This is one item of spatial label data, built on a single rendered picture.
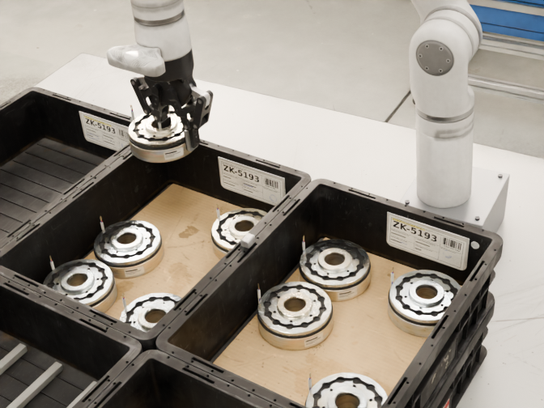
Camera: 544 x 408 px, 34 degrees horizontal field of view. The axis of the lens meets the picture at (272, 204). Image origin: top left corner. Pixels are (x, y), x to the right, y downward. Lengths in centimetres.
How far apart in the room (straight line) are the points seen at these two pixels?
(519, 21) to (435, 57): 175
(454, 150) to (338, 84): 203
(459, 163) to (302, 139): 48
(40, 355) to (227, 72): 244
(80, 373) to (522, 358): 65
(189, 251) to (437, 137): 43
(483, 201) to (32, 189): 77
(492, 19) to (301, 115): 131
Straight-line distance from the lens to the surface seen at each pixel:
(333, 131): 185
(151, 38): 120
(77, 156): 162
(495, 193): 153
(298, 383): 115
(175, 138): 129
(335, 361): 118
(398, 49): 368
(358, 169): 173
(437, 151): 142
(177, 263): 134
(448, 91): 136
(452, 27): 133
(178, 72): 122
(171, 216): 143
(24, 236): 129
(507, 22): 308
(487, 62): 360
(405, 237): 128
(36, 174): 160
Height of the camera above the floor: 170
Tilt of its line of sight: 37 degrees down
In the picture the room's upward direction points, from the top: 4 degrees counter-clockwise
